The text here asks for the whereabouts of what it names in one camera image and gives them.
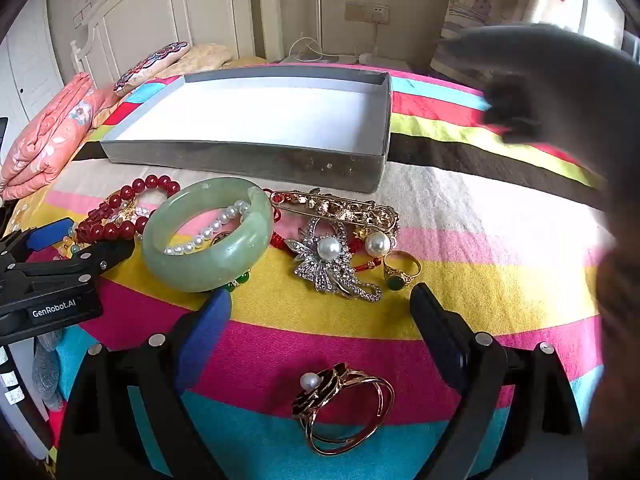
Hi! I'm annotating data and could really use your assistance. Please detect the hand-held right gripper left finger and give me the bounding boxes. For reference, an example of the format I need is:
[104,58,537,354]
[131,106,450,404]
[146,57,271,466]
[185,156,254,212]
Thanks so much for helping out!
[55,287,236,480]

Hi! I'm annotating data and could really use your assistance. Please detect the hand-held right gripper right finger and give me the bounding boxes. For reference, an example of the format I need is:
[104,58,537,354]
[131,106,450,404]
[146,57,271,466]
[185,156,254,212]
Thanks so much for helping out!
[409,282,589,480]

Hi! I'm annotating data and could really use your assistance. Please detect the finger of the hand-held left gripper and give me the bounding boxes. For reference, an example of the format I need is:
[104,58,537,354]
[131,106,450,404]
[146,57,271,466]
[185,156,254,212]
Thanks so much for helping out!
[0,239,137,292]
[0,217,76,268]

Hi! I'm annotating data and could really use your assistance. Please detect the pale multicoloured bead bracelet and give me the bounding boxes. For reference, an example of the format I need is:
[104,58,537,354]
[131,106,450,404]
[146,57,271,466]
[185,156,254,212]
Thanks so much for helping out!
[52,232,83,261]

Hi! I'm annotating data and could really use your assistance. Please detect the small dark red bead bracelet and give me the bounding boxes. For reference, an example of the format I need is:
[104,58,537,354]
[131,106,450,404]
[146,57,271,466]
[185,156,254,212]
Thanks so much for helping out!
[75,200,126,231]

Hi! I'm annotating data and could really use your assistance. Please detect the green jade bangle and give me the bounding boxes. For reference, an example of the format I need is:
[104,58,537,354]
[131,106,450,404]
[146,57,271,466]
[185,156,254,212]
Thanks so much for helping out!
[141,177,275,293]

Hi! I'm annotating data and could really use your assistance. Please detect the large red bead bracelet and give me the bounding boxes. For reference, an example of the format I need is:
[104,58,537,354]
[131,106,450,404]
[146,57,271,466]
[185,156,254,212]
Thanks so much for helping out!
[75,174,181,246]

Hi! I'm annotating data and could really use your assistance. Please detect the gold bangle with black flower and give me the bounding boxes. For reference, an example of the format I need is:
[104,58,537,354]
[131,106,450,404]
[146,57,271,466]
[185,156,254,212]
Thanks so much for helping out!
[291,362,396,457]

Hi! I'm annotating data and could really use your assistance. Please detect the silver pearl flower brooch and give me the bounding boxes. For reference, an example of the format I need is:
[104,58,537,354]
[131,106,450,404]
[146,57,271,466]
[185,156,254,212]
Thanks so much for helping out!
[292,217,383,303]

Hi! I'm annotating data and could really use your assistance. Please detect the gold pin brooch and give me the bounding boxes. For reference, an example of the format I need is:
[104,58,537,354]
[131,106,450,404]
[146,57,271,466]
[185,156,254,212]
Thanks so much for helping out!
[270,187,401,241]

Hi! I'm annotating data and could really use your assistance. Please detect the grey cardboard box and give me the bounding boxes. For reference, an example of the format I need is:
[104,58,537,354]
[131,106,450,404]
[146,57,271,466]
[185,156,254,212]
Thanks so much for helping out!
[100,64,392,194]

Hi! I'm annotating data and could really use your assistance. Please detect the grey cloth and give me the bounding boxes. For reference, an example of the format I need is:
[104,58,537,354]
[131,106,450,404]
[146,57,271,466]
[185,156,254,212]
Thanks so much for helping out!
[32,332,66,411]

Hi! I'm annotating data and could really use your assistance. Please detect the pink floral quilt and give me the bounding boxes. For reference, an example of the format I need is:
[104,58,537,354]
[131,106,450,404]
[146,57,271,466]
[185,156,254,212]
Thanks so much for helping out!
[0,72,118,201]

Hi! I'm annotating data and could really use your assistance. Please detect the striped colourful blanket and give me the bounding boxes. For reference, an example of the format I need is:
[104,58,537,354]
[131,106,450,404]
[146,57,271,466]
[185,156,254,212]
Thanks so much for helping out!
[20,62,618,480]

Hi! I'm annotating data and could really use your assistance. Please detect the white pearl pendant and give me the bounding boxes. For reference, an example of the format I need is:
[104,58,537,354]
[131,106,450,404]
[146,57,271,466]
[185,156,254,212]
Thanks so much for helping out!
[364,232,392,257]

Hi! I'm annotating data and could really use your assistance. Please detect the white wardrobe door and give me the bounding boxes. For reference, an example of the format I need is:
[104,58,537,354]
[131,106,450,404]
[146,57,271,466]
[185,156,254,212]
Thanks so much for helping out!
[0,0,63,171]

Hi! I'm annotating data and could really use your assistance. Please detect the embroidered patterned pillow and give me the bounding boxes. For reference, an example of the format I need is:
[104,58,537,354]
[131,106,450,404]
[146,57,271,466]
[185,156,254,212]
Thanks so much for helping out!
[114,41,192,93]

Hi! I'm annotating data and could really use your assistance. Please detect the pale yellow pillow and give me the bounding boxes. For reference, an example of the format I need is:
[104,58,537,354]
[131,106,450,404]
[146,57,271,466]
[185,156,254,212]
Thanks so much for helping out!
[170,44,236,75]

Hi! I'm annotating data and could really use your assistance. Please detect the white wooden headboard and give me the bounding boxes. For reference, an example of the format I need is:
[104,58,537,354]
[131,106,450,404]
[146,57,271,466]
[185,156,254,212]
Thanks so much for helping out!
[70,0,283,91]

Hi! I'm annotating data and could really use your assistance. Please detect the blurred grey object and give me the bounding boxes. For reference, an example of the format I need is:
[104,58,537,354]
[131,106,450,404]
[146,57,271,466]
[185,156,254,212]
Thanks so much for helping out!
[440,22,640,241]

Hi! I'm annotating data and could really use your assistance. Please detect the white nightstand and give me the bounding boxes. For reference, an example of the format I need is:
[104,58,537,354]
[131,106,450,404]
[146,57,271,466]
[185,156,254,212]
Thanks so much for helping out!
[270,52,416,68]

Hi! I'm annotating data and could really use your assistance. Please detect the gold ring with green stone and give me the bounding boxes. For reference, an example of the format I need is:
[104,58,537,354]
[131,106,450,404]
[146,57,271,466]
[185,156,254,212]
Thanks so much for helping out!
[382,250,423,292]

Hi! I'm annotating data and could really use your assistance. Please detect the white pearl bracelet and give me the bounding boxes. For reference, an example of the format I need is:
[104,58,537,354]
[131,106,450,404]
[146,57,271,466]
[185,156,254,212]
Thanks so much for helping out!
[165,200,253,256]

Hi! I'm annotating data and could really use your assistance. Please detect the white cable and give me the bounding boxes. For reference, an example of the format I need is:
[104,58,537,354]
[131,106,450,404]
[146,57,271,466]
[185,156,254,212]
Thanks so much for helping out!
[287,22,378,63]

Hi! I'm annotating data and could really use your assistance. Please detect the beige wall socket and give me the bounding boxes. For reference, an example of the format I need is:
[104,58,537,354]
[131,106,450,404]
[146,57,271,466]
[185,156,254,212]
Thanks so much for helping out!
[344,2,391,24]

